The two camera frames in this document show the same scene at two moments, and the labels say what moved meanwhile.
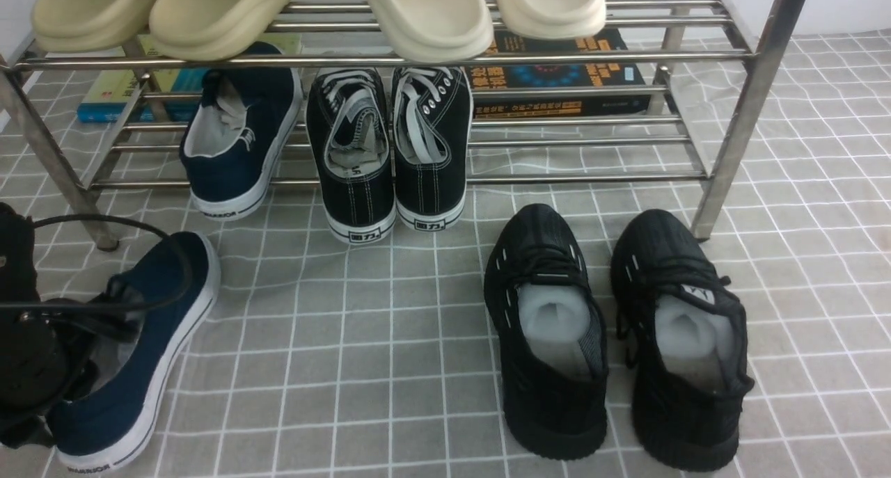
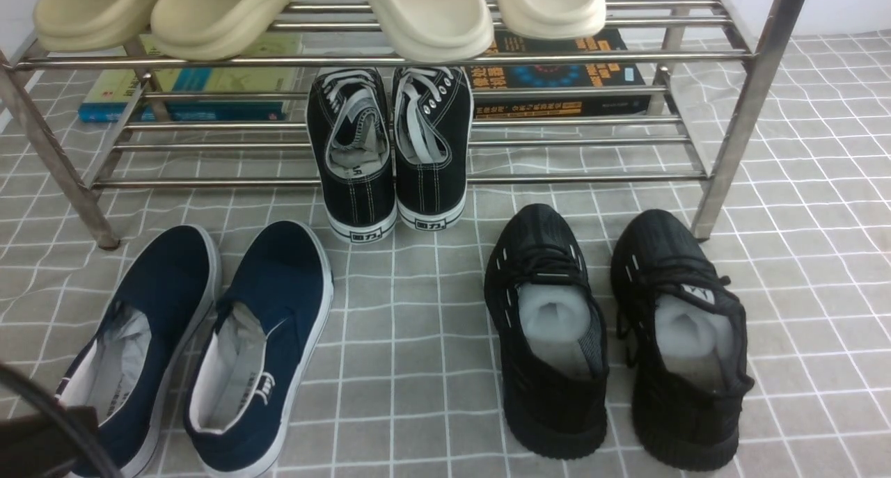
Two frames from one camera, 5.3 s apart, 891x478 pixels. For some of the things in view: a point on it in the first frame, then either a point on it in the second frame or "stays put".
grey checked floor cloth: [376, 358] stays put
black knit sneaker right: [682, 330] stays put
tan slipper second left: [210, 19] stays put
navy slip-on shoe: [234, 143] -> [261, 352]
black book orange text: [611, 40] stays put
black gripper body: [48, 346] -> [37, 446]
